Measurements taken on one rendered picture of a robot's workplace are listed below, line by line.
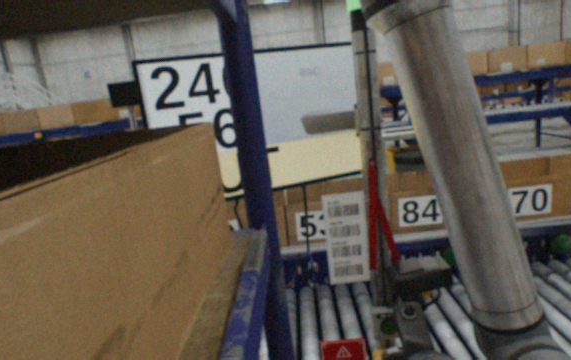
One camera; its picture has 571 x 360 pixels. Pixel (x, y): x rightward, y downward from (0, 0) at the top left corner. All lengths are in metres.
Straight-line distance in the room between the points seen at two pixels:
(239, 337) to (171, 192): 0.08
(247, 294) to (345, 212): 0.57
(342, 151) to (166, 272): 0.71
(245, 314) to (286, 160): 0.62
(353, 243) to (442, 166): 0.35
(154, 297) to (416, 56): 0.41
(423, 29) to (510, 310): 0.37
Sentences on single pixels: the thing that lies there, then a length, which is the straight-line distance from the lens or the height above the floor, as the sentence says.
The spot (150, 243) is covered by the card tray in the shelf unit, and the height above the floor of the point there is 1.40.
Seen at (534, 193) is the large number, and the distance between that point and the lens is 1.64.
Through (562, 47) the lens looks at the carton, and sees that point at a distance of 7.17.
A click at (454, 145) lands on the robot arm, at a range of 0.50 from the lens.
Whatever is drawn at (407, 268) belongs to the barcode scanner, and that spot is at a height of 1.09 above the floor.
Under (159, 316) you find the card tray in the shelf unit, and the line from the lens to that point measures 0.18.
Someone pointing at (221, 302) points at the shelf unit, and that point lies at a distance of 0.23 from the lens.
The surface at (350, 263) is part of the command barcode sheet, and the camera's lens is 0.82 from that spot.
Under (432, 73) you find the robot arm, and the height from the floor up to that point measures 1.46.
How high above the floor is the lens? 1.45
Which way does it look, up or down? 12 degrees down
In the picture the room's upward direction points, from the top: 7 degrees counter-clockwise
